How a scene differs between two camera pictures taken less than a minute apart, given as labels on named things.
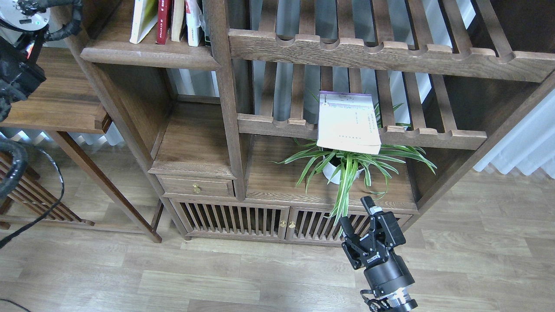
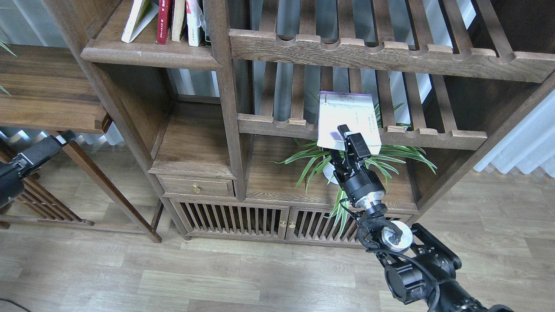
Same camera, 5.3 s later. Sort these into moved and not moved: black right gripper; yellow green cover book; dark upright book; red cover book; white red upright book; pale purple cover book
Moved: black right gripper; yellow green cover book
Not moved: pale purple cover book; dark upright book; white red upright book; red cover book
